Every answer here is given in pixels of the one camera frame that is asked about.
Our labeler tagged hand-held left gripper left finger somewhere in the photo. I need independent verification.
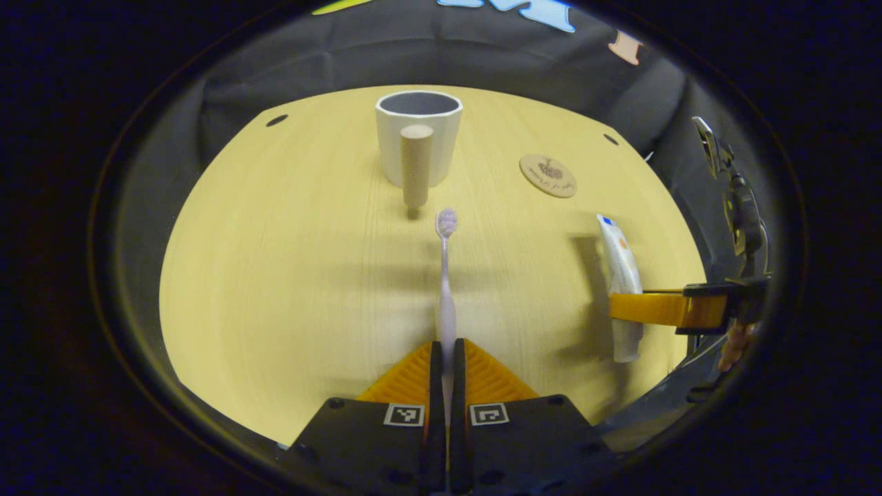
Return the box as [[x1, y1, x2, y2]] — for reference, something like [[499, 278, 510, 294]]
[[286, 340, 445, 493]]

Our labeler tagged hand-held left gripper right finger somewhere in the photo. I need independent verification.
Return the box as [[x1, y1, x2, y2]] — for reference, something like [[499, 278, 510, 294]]
[[451, 338, 617, 493]]

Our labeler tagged white toothpaste tube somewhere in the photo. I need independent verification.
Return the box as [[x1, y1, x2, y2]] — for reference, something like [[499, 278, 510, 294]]
[[596, 214, 645, 364]]

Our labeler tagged pale purple toothbrush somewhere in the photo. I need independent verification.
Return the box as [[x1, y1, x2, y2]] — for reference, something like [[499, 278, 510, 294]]
[[435, 208, 459, 414]]

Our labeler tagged round wooden coaster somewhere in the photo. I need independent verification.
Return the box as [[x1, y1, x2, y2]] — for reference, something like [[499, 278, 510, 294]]
[[519, 153, 578, 199]]

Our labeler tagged white cup with wooden handle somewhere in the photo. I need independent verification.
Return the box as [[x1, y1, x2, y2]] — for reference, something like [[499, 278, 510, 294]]
[[375, 90, 464, 211]]

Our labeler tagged wooden desktop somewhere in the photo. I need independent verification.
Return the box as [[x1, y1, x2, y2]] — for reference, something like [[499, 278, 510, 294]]
[[158, 84, 707, 447]]

